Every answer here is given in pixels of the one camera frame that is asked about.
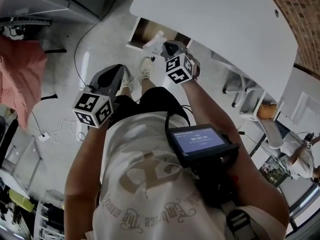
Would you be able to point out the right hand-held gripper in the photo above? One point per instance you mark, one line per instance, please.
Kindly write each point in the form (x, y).
(178, 69)

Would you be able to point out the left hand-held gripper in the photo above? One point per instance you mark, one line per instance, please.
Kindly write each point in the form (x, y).
(92, 109)

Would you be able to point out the white plastic bag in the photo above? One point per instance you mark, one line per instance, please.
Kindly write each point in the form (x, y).
(155, 42)

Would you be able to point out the white drawer with brown inside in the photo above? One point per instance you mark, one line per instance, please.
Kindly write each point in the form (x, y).
(141, 31)

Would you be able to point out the person's right forearm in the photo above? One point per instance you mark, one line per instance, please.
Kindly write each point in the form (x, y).
(205, 104)

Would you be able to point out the person's left forearm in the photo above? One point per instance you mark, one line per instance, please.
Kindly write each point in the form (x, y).
(82, 159)

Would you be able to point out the person's right hand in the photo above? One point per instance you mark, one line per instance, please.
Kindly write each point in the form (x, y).
(197, 69)

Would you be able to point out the white sneaker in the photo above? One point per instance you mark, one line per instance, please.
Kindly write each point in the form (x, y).
(147, 67)
(125, 81)

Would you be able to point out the person's right leg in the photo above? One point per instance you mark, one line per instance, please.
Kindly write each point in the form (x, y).
(148, 85)

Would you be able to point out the person's leg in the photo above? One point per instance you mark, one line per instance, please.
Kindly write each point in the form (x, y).
(148, 85)
(127, 94)

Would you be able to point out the person's left leg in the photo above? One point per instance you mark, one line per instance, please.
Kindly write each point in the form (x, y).
(127, 94)

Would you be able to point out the black shorts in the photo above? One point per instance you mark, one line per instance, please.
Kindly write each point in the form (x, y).
(155, 99)

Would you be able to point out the white power strip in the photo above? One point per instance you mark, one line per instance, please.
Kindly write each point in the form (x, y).
(45, 136)

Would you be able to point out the white desk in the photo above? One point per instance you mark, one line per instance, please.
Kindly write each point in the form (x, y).
(212, 16)

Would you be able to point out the black metal chair legs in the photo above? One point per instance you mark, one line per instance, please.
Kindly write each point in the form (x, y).
(55, 51)

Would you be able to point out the pink padded jacket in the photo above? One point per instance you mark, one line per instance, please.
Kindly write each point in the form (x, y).
(20, 79)

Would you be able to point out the white office chair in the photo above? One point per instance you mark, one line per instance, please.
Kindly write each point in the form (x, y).
(252, 101)

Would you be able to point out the white printed t-shirt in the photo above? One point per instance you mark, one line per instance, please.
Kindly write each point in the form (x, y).
(140, 184)

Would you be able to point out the black office chair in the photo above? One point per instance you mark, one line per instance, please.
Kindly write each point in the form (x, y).
(7, 139)

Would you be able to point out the orange cushion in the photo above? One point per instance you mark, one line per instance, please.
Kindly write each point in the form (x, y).
(267, 111)

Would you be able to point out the white side table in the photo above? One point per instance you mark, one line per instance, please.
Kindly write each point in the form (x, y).
(15, 174)

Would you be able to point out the grey metal shelf rack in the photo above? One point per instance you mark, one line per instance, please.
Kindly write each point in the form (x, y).
(30, 21)

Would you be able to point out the white cluttered shelf unit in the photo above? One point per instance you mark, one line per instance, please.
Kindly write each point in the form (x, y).
(50, 216)

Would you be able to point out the yellow green bin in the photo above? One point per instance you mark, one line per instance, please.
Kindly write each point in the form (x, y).
(21, 201)

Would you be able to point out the dark glass tank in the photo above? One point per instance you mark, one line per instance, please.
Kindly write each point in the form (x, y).
(273, 171)

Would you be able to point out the silver metal pipe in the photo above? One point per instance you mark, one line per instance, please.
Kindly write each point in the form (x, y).
(303, 200)

